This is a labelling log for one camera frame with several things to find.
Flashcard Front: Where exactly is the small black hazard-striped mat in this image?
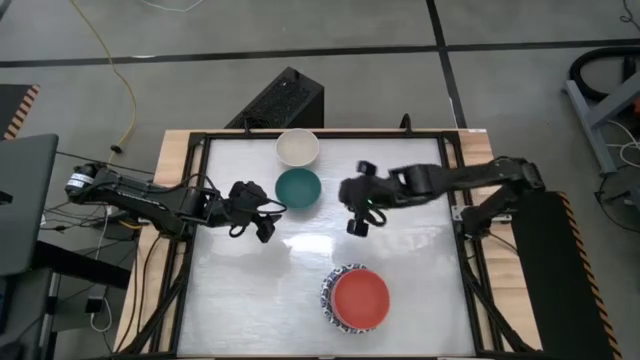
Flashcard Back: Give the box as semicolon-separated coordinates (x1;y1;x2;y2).
0;83;41;141

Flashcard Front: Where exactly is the yellow cable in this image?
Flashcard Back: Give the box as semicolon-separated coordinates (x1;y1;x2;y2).
68;0;138;151

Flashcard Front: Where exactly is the grey metal frame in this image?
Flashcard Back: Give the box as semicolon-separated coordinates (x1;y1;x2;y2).
563;69;640;175

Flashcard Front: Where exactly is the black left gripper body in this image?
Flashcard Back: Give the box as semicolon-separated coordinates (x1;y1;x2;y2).
219;180;269;226

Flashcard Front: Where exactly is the black aluminium table frame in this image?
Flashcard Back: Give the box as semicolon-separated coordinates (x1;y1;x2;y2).
112;128;544;360

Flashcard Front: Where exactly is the grey laptop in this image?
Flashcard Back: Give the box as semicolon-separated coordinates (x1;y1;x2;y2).
0;133;60;277

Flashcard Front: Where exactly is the large black hazard-striped mat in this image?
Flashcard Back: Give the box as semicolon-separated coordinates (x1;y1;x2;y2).
510;189;624;360

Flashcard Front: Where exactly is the black speaker box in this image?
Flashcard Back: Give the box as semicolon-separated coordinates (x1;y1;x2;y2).
223;66;326;130

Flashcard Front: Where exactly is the white floor cable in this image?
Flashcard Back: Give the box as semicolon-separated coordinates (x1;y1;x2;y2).
139;0;206;14

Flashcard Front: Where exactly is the teal plastic bowl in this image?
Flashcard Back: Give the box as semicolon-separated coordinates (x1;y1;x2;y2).
273;167;323;211

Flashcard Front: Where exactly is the red orange plastic bowl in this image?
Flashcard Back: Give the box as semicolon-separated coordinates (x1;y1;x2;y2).
330;268;392;331

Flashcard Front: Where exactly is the black side stand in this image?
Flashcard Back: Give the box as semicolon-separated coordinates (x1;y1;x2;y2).
29;239;132;291

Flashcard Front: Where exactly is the blue patterned paper bowl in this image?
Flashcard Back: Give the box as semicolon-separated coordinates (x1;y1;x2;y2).
320;262;381;335

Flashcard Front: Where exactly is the cream plastic bowl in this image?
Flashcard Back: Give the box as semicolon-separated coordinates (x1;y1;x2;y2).
275;128;321;169

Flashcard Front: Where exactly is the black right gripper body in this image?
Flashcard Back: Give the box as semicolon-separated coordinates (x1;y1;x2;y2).
339;172;401;214

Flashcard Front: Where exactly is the black coiled hose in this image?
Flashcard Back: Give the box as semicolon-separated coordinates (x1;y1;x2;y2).
569;46;640;103

